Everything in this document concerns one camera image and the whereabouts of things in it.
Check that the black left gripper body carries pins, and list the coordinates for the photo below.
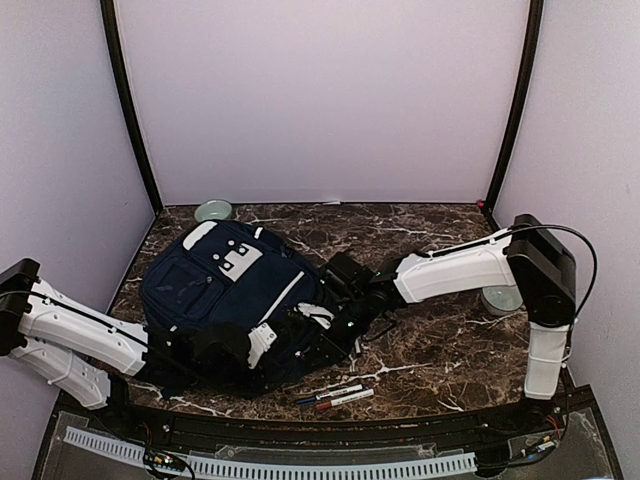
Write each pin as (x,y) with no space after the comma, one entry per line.
(208,379)

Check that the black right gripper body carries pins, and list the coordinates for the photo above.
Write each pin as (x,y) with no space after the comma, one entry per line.
(344,343)

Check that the green bowl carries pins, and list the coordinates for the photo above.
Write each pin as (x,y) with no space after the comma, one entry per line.
(501,300)
(213,210)

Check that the red capped white marker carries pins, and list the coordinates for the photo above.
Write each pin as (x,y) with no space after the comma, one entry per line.
(345,399)

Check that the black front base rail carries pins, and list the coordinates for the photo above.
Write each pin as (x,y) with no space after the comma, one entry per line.
(203,422)

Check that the green bowl back left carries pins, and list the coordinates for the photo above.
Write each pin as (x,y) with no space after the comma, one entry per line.
(213,210)

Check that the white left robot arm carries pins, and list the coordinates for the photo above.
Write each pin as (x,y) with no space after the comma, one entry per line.
(86,353)

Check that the grey slotted cable duct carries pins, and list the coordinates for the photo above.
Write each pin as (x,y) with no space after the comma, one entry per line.
(240,463)

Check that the navy blue student backpack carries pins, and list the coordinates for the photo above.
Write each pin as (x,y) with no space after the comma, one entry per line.
(227,271)

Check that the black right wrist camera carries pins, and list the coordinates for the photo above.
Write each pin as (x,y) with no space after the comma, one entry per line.
(345,276)

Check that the green bowl right side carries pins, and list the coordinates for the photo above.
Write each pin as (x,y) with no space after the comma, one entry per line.
(501,300)

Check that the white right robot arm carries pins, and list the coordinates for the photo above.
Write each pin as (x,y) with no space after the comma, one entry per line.
(526,256)

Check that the blue capped white marker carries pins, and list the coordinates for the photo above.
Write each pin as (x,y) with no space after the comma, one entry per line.
(330,394)

